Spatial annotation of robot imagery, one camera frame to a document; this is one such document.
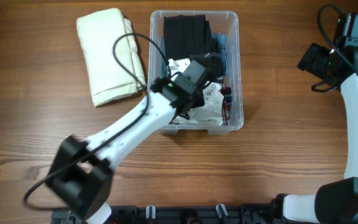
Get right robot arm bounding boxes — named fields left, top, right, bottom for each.
left=266, top=11, right=358, bottom=223

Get blue denim jeans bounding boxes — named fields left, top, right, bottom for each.
left=163, top=33, right=227, bottom=82

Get cream folded cloth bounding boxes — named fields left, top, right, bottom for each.
left=76, top=8, right=145, bottom=107

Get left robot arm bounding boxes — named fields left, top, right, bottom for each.
left=46, top=59, right=209, bottom=223

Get clear plastic storage bin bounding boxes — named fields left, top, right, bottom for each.
left=150, top=10, right=244, bottom=135

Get red plaid shirt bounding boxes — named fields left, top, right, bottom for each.
left=166, top=79, right=233, bottom=127

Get black garment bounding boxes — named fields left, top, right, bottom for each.
left=163, top=15, right=223, bottom=82

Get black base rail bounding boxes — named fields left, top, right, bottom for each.
left=50, top=203, right=285, bottom=224

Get white printed t-shirt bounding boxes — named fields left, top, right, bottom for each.
left=167, top=57, right=225, bottom=127

